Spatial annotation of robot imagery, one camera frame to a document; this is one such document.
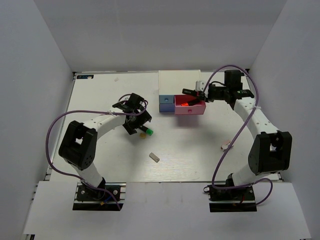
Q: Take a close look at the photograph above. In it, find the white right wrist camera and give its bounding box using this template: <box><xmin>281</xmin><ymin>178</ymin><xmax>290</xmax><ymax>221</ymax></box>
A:
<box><xmin>195</xmin><ymin>80</ymin><xmax>206</xmax><ymax>92</ymax></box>

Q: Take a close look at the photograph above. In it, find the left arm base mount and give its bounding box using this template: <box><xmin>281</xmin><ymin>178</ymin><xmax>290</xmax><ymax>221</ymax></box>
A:
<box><xmin>72</xmin><ymin>183</ymin><xmax>126</xmax><ymax>212</ymax></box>

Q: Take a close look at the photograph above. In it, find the grey white eraser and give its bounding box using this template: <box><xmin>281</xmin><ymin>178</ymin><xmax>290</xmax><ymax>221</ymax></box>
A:
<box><xmin>149</xmin><ymin>152</ymin><xmax>160</xmax><ymax>163</ymax></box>

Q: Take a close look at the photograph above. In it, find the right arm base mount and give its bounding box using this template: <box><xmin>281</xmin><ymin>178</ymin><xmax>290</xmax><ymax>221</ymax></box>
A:
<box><xmin>203</xmin><ymin>184</ymin><xmax>257</xmax><ymax>213</ymax></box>

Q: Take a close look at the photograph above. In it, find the white drawer cabinet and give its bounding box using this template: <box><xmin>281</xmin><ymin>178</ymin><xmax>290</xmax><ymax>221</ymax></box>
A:
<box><xmin>158</xmin><ymin>69</ymin><xmax>202</xmax><ymax>95</ymax></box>

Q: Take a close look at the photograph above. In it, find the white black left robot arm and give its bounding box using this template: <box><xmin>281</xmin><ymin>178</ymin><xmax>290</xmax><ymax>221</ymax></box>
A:
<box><xmin>58</xmin><ymin>93</ymin><xmax>152</xmax><ymax>200</ymax></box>

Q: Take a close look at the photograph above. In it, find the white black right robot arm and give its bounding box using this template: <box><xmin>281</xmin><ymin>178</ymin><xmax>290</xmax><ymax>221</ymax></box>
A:
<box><xmin>191</xmin><ymin>70</ymin><xmax>293</xmax><ymax>200</ymax></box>

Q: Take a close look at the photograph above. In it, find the pink drawer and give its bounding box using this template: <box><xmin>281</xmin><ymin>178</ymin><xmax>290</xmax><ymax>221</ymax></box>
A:
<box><xmin>174</xmin><ymin>94</ymin><xmax>206</xmax><ymax>116</ymax></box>

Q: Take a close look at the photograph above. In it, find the black marker pen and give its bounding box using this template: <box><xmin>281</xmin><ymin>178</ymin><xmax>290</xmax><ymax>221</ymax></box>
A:
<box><xmin>182</xmin><ymin>88</ymin><xmax>199</xmax><ymax>97</ymax></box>

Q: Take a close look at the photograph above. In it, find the light blue drawer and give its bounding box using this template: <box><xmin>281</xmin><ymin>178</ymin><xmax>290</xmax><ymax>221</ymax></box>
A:
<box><xmin>158</xmin><ymin>94</ymin><xmax>175</xmax><ymax>104</ymax></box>

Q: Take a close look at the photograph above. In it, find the left blue label sticker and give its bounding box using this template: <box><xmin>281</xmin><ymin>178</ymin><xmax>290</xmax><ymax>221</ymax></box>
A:
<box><xmin>76</xmin><ymin>74</ymin><xmax>94</xmax><ymax>80</ymax></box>

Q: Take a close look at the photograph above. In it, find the black orange highlighter marker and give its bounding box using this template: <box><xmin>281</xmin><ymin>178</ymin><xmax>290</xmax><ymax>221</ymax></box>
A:
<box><xmin>181</xmin><ymin>99</ymin><xmax>199</xmax><ymax>107</ymax></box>

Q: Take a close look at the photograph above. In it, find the lavender blue drawer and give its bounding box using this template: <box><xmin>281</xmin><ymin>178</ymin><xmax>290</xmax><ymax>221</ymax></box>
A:
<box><xmin>159</xmin><ymin>103</ymin><xmax>175</xmax><ymax>113</ymax></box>

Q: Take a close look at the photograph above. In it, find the yellow eraser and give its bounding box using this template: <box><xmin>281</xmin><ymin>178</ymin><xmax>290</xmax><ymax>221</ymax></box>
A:
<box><xmin>139</xmin><ymin>133</ymin><xmax>147</xmax><ymax>139</ymax></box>

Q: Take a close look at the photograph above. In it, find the black green highlighter marker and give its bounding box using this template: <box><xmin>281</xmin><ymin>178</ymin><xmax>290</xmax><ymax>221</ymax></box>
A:
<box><xmin>139</xmin><ymin>125</ymin><xmax>154</xmax><ymax>136</ymax></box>

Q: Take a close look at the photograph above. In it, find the pink white binder clip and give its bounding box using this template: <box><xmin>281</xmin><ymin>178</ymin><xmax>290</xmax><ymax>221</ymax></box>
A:
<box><xmin>220</xmin><ymin>140</ymin><xmax>234</xmax><ymax>152</ymax></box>

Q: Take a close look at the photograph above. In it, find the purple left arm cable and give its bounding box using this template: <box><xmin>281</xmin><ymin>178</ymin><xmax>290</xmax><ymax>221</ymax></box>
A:
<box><xmin>45</xmin><ymin>93</ymin><xmax>149</xmax><ymax>210</ymax></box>

